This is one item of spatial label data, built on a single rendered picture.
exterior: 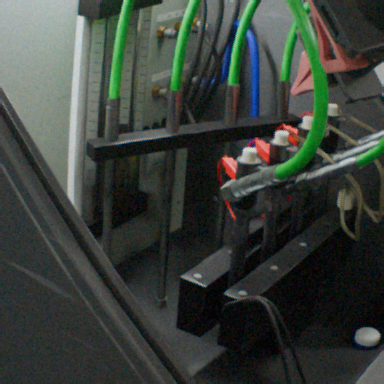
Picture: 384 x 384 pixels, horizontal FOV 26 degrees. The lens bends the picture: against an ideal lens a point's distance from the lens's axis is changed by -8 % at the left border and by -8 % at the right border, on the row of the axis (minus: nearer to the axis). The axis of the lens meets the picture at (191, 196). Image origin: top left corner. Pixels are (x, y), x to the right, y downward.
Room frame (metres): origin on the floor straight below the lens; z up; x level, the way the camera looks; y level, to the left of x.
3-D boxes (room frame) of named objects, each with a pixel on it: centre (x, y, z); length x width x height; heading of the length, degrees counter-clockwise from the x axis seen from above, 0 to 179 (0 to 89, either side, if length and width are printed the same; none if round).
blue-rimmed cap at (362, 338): (1.01, -0.28, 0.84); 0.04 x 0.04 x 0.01
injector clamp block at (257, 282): (1.04, -0.12, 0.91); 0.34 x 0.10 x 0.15; 148
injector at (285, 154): (1.00, -0.11, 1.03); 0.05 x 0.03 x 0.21; 58
